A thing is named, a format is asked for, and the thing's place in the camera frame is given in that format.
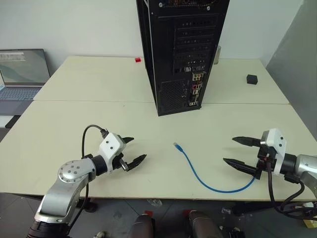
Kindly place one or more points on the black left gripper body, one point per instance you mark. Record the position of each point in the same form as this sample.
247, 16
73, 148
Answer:
120, 161

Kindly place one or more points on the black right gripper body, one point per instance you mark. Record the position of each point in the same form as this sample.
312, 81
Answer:
264, 163

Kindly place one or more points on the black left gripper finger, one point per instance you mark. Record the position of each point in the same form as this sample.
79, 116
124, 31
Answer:
137, 161
128, 139

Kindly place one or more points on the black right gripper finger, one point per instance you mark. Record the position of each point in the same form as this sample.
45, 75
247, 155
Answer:
246, 140
239, 164

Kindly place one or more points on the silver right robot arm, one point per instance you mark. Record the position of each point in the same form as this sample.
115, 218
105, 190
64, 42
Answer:
305, 163

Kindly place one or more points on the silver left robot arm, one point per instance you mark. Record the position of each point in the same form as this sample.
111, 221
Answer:
69, 173

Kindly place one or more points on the crumpled grey scrap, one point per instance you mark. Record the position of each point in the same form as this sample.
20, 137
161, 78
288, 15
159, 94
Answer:
154, 202

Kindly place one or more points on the small black box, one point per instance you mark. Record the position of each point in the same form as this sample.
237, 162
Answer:
252, 79

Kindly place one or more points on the dark rounded shape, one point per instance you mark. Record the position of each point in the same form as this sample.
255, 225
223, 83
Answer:
142, 226
201, 224

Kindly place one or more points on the yellow box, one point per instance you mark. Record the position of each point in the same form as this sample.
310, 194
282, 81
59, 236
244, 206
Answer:
310, 224

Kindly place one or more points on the black computer tower case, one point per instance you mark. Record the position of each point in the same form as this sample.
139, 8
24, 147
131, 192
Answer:
168, 62

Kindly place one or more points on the grey partition panel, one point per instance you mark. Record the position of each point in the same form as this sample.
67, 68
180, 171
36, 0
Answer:
294, 62

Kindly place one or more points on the open grey laptop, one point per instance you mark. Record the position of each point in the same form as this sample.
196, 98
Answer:
22, 67

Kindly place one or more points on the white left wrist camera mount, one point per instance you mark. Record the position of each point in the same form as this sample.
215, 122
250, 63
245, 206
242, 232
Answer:
110, 145

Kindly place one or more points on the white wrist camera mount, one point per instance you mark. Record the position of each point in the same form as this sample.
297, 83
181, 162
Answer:
277, 141
110, 145

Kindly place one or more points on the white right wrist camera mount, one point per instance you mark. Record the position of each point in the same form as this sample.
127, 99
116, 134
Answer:
277, 141

